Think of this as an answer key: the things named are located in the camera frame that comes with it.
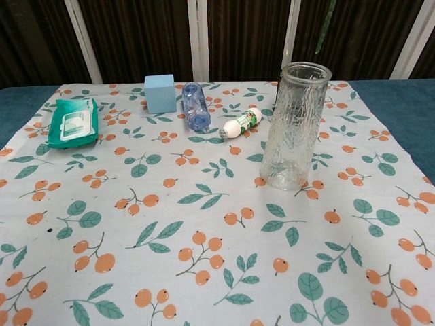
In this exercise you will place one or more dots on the pink artificial rose bouquet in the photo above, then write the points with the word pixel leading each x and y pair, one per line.
pixel 325 27

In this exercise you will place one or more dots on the textured clear glass vase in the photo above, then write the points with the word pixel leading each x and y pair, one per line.
pixel 294 129

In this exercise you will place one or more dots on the small white labelled bottle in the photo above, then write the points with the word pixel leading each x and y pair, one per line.
pixel 239 124

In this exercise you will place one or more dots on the clear blue plastic bottle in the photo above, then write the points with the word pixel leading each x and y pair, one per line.
pixel 196 108

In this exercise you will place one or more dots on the floral orange berry tablecloth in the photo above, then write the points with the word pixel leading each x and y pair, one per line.
pixel 170 237

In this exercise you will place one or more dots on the light blue foam cube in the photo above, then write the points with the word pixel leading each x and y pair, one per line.
pixel 159 95

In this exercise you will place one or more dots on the green wet wipes pack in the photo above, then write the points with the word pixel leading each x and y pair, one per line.
pixel 73 124

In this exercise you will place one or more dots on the white partition frame post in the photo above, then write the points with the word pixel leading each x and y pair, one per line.
pixel 293 34
pixel 198 40
pixel 83 40
pixel 413 40

